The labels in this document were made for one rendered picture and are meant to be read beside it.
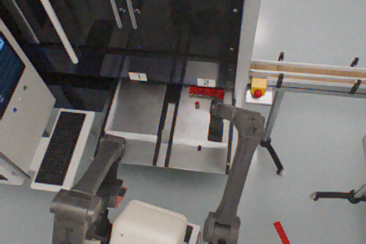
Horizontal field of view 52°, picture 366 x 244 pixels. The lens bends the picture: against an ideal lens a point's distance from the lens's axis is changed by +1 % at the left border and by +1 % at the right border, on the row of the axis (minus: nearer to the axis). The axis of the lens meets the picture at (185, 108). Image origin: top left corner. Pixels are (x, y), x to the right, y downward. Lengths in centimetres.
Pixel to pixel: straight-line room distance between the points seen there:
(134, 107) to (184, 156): 38
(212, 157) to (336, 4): 236
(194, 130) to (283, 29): 184
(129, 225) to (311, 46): 254
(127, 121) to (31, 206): 121
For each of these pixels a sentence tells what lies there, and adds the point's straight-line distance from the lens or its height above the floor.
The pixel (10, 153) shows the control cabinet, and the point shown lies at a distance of 186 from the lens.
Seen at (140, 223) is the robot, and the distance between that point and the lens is 118.
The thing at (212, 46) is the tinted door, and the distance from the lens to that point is 160.
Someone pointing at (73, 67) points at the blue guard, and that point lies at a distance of 194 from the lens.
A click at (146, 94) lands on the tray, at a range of 196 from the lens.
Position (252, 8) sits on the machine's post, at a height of 152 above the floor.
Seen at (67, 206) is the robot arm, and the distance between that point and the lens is 99.
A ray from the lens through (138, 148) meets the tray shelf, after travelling 182.
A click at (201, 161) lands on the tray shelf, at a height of 88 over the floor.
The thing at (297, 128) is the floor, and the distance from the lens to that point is 291.
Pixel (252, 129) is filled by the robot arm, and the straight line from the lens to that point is 113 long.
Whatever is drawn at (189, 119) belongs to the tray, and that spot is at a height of 88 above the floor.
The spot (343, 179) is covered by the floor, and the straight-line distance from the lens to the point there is 283.
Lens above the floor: 251
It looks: 59 degrees down
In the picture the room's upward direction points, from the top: 6 degrees counter-clockwise
